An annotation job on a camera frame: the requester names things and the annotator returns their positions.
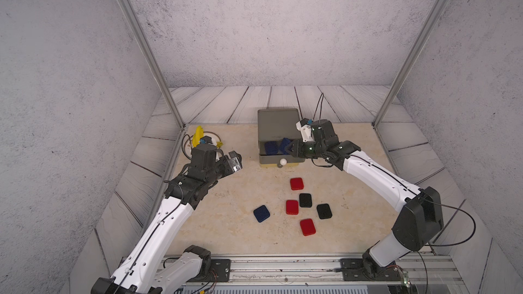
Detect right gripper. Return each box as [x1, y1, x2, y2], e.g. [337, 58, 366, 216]
[284, 139, 327, 160]

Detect blue brooch box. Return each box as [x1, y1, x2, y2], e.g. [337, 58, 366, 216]
[253, 205, 270, 223]
[279, 137, 292, 155]
[264, 141, 279, 156]

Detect grey top drawer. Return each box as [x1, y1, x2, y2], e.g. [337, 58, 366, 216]
[259, 137, 305, 165]

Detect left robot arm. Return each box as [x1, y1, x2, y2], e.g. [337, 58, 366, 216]
[91, 143, 242, 293]

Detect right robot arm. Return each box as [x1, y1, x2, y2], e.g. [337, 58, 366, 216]
[286, 118, 444, 279]

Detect red brooch box upper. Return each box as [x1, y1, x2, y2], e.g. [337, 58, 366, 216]
[290, 178, 305, 191]

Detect red brooch box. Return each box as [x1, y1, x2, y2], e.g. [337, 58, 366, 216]
[285, 200, 300, 215]
[290, 178, 305, 191]
[300, 219, 316, 236]

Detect three-drawer storage cabinet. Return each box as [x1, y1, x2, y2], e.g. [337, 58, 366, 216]
[257, 108, 302, 167]

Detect black brooch box left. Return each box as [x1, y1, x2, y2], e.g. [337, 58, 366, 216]
[299, 193, 313, 208]

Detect black brooch box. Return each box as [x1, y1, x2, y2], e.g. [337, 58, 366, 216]
[299, 193, 313, 208]
[317, 204, 332, 220]

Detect red brooch box middle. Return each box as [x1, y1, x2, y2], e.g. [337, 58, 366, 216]
[285, 200, 300, 215]

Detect black brooch box right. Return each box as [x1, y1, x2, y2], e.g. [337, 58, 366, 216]
[317, 204, 332, 220]

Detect red brooch box lower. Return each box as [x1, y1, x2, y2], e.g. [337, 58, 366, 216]
[300, 219, 316, 236]

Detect yellow banana bunch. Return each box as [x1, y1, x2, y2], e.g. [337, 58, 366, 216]
[192, 126, 205, 148]

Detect cream round plate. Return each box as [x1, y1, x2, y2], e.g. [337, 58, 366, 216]
[182, 131, 223, 159]

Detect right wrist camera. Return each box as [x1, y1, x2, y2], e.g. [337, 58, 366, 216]
[296, 118, 315, 143]

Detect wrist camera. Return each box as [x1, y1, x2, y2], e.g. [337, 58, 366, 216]
[296, 118, 315, 143]
[200, 136, 217, 146]

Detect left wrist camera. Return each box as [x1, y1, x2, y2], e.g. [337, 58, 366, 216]
[200, 136, 217, 146]

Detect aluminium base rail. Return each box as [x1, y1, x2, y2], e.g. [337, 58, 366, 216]
[178, 251, 469, 293]

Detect right metal frame post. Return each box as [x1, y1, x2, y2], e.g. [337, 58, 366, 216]
[372, 0, 450, 130]

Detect metal frame post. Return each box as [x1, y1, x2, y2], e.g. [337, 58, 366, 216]
[372, 0, 450, 130]
[117, 0, 185, 128]

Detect left metal frame post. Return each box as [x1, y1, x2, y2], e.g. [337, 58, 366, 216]
[117, 0, 185, 128]

